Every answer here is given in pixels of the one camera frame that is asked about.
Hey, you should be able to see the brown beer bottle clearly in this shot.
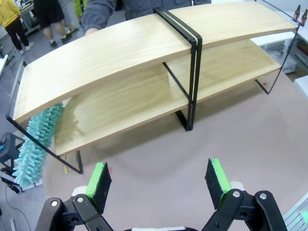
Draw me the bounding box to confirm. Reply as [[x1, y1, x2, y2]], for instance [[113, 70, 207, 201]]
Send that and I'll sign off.
[[299, 9, 308, 26], [293, 4, 302, 21]]

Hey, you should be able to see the forearm in grey sleeve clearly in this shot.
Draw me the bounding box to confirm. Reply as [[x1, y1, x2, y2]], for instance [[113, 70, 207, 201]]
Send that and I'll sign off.
[[81, 0, 124, 32]]

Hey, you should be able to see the person in black shorts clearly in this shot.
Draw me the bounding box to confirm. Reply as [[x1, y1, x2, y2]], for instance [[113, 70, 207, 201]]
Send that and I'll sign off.
[[33, 0, 73, 48]]

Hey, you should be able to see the torso in grey jacket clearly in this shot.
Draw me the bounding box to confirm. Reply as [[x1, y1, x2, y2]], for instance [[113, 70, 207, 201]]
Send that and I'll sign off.
[[121, 0, 212, 21]]

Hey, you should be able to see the teal chenille duster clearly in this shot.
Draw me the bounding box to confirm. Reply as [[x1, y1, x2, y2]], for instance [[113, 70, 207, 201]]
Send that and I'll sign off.
[[13, 102, 64, 189]]

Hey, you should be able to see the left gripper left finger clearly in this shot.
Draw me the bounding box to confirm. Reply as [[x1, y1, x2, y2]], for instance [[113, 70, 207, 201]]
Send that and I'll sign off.
[[36, 162, 114, 231]]

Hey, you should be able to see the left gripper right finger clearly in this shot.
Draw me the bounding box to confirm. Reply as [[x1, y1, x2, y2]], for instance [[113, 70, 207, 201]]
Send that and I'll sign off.
[[201, 158, 287, 231]]

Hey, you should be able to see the white side table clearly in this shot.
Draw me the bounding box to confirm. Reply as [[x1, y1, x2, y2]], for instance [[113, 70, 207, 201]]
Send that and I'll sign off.
[[250, 31, 299, 51]]

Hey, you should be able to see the wooden two-tier shelf black frame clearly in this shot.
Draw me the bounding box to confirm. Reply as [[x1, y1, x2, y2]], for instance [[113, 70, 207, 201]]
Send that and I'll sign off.
[[160, 0, 300, 132], [6, 8, 198, 174]]

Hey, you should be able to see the black metal stool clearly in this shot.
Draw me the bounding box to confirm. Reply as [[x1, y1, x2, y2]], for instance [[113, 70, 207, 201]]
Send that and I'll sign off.
[[0, 131, 25, 193]]

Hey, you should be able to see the person in yellow jacket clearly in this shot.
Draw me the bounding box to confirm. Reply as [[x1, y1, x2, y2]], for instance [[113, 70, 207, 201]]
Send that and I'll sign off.
[[0, 0, 35, 55]]

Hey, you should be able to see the person's bare hand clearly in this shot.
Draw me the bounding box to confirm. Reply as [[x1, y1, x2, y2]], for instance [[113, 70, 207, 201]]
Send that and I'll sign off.
[[84, 28, 100, 37]]

